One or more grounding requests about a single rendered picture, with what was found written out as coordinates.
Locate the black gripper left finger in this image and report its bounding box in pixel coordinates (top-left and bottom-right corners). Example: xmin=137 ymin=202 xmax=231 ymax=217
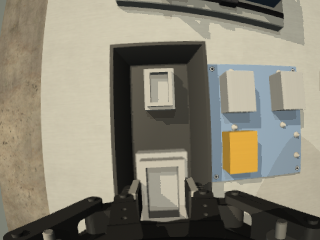
xmin=3 ymin=180 xmax=143 ymax=240

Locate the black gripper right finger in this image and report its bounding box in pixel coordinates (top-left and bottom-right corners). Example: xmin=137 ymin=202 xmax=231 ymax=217
xmin=184 ymin=177 xmax=320 ymax=240

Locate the yellow-orange block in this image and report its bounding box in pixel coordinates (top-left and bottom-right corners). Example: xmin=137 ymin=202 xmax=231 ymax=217
xmin=222 ymin=131 xmax=258 ymax=174

